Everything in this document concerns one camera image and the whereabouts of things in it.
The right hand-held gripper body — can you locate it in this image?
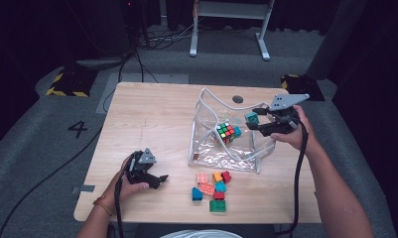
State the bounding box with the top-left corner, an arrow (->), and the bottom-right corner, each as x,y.
260,93 -> 311,137

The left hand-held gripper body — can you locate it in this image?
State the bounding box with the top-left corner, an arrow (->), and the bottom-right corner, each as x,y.
126,147 -> 160,185

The dark teal toy block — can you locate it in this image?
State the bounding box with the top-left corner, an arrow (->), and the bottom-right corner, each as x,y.
244,111 -> 260,125

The multicoloured puzzle cube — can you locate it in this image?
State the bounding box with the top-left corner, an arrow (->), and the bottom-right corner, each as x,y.
213,121 -> 237,145

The blue sloped toy block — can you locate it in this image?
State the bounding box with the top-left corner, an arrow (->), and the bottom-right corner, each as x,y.
191,186 -> 204,201

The clear plastic pouch white trim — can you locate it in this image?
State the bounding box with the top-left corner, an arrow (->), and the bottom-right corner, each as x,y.
187,87 -> 278,175

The green toy block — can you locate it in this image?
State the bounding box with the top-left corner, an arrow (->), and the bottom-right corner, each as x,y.
208,199 -> 226,213

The person's left hand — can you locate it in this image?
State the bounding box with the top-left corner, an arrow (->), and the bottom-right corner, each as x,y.
106,155 -> 151,206

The person's right hand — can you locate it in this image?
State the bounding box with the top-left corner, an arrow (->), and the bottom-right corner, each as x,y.
270,104 -> 320,155

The black yellow striped base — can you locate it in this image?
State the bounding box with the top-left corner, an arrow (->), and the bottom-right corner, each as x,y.
46,67 -> 98,98
280,73 -> 326,102

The grey tape strip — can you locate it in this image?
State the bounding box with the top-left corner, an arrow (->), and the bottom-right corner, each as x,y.
71,184 -> 96,195

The person's white shirt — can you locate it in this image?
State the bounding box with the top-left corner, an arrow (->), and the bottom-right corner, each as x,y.
160,229 -> 243,238

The grey curtain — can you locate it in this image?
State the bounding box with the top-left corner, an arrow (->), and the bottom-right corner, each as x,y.
305,0 -> 368,80

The grey flat stand base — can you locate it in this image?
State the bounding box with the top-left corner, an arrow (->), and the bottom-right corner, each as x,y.
75,58 -> 130,69

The left hand-held gripper black cable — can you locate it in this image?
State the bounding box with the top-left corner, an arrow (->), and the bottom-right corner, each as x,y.
113,178 -> 125,238

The hand-held gripper black cable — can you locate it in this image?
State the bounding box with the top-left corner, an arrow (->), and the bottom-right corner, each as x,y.
279,122 -> 310,236
113,178 -> 125,238

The orange wrist bracelet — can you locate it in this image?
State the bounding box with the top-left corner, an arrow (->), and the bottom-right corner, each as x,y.
91,196 -> 114,217

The right hand-held gripper black cable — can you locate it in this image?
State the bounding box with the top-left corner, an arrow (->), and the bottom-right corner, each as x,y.
279,122 -> 310,236

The long black floor cable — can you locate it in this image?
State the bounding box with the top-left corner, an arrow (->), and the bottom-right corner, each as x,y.
0,127 -> 103,238

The white metal desk frame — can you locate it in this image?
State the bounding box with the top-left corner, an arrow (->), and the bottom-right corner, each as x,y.
189,0 -> 276,61

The thin black floor cable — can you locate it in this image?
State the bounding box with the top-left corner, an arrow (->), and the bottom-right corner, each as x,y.
101,49 -> 160,113

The bundle of floor cables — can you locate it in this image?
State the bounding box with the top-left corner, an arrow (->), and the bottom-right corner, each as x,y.
135,19 -> 204,51

